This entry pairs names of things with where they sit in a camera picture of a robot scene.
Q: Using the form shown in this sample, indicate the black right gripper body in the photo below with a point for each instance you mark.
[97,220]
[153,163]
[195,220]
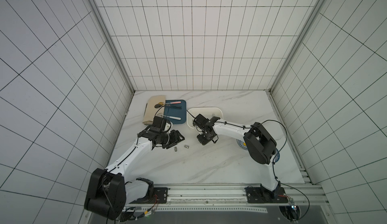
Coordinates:
[202,134]

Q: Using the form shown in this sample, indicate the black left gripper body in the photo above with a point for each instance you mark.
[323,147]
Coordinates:
[171,139]

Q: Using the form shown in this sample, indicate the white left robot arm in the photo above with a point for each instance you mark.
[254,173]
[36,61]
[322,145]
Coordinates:
[110,189]

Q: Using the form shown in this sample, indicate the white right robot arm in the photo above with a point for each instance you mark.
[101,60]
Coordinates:
[261,146]

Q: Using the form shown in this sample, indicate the white storage box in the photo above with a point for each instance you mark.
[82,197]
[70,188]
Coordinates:
[205,111]

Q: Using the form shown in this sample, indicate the dark teal tray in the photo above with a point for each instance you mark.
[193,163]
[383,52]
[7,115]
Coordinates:
[176,112]

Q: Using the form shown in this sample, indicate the beige folded cloth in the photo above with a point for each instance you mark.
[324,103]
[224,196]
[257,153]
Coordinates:
[150,111]

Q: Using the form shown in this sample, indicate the blue yellow patterned bowl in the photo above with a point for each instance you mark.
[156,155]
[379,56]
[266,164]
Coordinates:
[242,144]

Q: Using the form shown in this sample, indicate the blue white patterned bowl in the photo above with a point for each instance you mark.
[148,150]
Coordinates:
[276,156]

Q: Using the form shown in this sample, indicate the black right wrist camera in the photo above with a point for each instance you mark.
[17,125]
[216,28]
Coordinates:
[203,123]

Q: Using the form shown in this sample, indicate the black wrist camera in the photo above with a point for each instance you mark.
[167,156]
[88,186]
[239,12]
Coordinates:
[161,124]
[203,123]

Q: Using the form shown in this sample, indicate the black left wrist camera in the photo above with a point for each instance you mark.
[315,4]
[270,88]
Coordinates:
[161,124]

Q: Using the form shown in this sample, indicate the silver spoon white handle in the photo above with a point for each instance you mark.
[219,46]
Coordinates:
[172,117]

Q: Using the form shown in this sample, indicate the gold spoon green handle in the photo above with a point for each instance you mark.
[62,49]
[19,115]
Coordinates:
[170,106]

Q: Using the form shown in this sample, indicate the gold spoon pink handle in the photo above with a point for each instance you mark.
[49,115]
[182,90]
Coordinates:
[172,103]

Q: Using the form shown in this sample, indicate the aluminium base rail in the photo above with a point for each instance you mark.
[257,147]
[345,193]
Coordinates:
[202,198]

